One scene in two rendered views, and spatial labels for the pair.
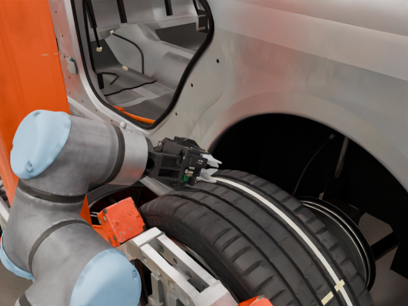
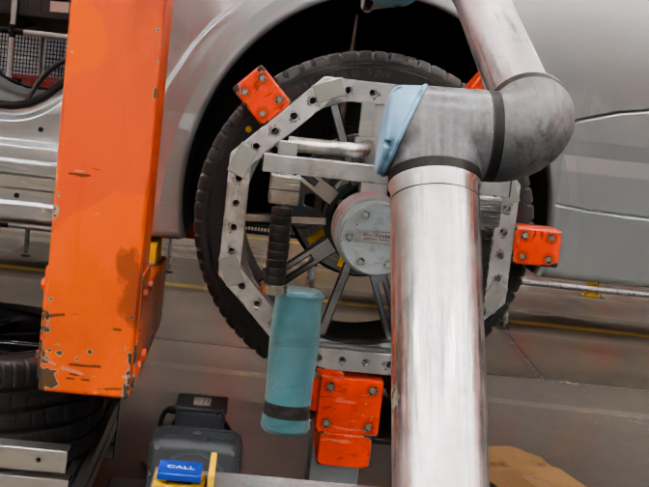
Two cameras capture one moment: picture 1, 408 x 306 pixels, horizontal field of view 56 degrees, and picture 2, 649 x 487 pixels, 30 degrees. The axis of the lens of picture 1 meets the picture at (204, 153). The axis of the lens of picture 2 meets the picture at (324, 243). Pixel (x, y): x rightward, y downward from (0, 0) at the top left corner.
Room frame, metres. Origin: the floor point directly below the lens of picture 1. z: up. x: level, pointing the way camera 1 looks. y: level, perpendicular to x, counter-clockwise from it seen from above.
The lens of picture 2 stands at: (-0.80, 1.88, 1.09)
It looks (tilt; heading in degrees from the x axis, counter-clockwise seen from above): 7 degrees down; 308
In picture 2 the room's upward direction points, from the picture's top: 6 degrees clockwise
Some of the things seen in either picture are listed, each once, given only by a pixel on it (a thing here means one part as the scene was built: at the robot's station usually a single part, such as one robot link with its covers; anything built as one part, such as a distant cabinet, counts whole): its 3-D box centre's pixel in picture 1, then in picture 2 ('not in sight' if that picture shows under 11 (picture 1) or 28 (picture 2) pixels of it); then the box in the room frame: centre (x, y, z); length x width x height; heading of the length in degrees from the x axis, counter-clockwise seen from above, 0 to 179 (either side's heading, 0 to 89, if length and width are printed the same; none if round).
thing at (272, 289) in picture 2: not in sight; (278, 247); (0.49, 0.34, 0.83); 0.04 x 0.04 x 0.16
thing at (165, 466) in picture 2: not in sight; (180, 473); (0.49, 0.53, 0.47); 0.07 x 0.07 x 0.02; 41
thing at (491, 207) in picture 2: not in sight; (482, 208); (0.26, 0.09, 0.93); 0.09 x 0.05 x 0.05; 131
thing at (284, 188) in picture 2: not in sight; (284, 186); (0.51, 0.32, 0.93); 0.09 x 0.05 x 0.05; 131
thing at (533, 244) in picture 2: not in sight; (532, 244); (0.29, -0.16, 0.85); 0.09 x 0.08 x 0.07; 41
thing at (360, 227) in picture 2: not in sight; (371, 232); (0.47, 0.11, 0.85); 0.21 x 0.14 x 0.14; 131
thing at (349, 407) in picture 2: not in sight; (345, 412); (0.54, 0.02, 0.48); 0.16 x 0.12 x 0.17; 131
